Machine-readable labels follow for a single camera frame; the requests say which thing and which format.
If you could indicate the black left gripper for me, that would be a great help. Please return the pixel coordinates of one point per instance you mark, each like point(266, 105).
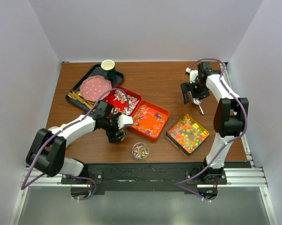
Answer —
point(111, 135)

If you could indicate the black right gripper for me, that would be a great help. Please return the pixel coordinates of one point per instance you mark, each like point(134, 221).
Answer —
point(187, 87)

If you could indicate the silver metal scoop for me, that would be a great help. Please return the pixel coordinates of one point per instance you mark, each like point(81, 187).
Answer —
point(197, 102)

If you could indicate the gold jar lid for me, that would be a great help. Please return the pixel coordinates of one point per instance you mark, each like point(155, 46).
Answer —
point(120, 135)

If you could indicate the red box of swirl candies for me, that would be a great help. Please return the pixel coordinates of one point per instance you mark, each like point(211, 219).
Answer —
point(124, 101)

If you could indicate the tin of star candies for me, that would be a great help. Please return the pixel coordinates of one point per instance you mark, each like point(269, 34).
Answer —
point(187, 134)

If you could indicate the orange box of candies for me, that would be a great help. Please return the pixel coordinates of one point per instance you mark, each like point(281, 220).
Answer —
point(149, 120)

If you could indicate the clear glass jar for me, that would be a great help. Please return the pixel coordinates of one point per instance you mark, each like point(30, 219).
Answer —
point(140, 151)

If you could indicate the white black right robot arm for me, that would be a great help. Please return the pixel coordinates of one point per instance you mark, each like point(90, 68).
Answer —
point(230, 120)

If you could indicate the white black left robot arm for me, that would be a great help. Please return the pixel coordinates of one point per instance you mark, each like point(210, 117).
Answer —
point(47, 152)

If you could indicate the pink polka dot plate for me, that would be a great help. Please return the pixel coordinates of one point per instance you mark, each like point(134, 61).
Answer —
point(93, 87)

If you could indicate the gold cutlery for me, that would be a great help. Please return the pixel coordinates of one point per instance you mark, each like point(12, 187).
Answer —
point(75, 96)

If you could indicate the yellow mug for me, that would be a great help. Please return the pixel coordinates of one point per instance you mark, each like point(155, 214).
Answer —
point(53, 128)

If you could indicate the dark green mug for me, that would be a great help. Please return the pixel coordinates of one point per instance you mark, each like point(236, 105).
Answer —
point(108, 66)

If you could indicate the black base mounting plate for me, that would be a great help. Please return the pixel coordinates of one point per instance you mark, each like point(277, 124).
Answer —
point(154, 177)

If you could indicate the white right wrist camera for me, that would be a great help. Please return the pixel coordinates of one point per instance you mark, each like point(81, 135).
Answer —
point(192, 74)

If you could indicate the aluminium frame rail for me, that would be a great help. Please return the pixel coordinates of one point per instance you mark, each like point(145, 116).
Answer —
point(242, 177)

